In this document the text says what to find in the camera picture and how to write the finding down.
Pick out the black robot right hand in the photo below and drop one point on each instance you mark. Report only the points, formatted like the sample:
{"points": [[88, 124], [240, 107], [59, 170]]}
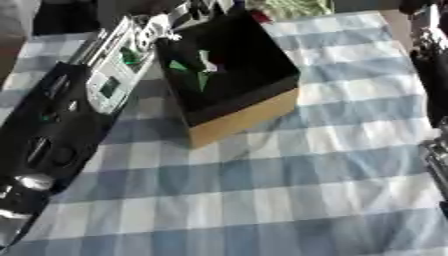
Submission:
{"points": [[415, 4]]}

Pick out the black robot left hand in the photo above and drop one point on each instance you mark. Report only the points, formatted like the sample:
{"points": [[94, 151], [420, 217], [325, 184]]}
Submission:
{"points": [[201, 9]]}

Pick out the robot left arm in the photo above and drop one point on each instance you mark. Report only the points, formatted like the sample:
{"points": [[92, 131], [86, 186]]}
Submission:
{"points": [[52, 133]]}

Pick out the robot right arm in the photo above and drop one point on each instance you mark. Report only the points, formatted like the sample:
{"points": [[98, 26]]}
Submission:
{"points": [[433, 86]]}

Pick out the tan cardboard box black inside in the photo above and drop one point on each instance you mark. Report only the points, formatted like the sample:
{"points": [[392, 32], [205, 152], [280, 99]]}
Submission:
{"points": [[233, 66]]}

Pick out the small red object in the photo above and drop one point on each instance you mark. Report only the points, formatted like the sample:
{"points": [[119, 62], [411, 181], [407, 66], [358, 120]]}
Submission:
{"points": [[260, 16]]}

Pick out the green block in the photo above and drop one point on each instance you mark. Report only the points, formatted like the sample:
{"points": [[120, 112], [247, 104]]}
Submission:
{"points": [[177, 65]]}

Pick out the green and white object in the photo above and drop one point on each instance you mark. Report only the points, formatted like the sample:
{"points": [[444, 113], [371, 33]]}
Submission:
{"points": [[204, 71]]}

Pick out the green patterned bag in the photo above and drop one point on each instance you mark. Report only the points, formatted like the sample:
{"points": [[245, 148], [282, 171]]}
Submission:
{"points": [[297, 8]]}

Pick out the black chair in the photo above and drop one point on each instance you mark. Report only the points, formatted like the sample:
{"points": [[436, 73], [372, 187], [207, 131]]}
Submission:
{"points": [[65, 18]]}

